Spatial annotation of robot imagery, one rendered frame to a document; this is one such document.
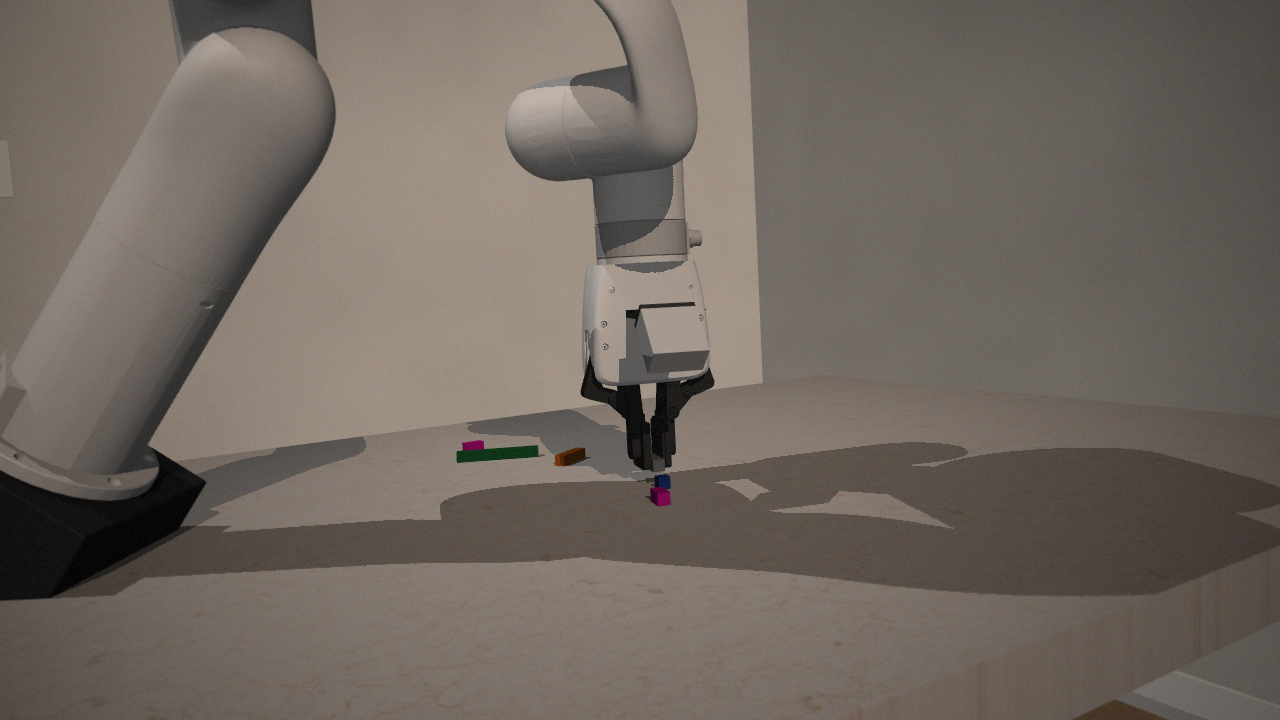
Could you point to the green rod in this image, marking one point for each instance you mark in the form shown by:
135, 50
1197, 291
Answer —
497, 454

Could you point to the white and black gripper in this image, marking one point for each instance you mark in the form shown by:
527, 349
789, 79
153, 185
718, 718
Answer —
611, 354

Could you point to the orange rod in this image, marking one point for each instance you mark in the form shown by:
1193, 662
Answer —
569, 457

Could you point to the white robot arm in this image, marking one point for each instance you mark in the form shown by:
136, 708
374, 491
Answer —
239, 132

